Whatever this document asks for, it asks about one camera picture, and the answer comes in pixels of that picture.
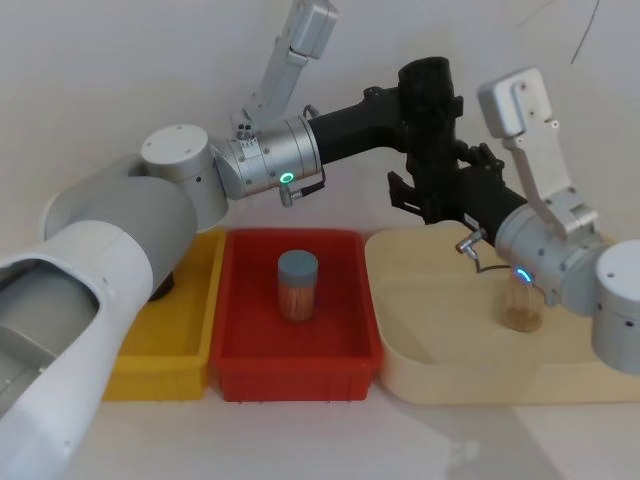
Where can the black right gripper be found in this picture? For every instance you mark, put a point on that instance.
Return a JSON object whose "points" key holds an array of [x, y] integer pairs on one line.
{"points": [[465, 197]]}

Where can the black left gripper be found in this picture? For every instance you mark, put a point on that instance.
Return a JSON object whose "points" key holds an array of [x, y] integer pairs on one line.
{"points": [[360, 125]]}

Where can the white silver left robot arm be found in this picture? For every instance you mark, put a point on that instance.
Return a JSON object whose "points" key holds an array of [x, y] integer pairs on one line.
{"points": [[100, 260]]}

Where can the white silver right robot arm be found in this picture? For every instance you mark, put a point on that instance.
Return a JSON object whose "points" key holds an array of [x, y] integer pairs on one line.
{"points": [[615, 300]]}

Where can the cream plastic tray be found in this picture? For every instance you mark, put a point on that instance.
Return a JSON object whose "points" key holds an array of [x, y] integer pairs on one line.
{"points": [[440, 320]]}

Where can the clear toothpick jar without lid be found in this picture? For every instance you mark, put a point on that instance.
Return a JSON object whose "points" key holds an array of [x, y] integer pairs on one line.
{"points": [[520, 307]]}

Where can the toothpick jar with grey lid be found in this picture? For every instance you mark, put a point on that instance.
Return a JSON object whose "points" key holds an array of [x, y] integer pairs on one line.
{"points": [[297, 290]]}

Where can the red plastic bin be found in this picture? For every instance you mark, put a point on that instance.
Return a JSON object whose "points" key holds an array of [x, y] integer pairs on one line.
{"points": [[250, 320]]}

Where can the yellow plastic bin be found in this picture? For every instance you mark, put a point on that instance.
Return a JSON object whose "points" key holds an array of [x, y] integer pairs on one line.
{"points": [[165, 350]]}

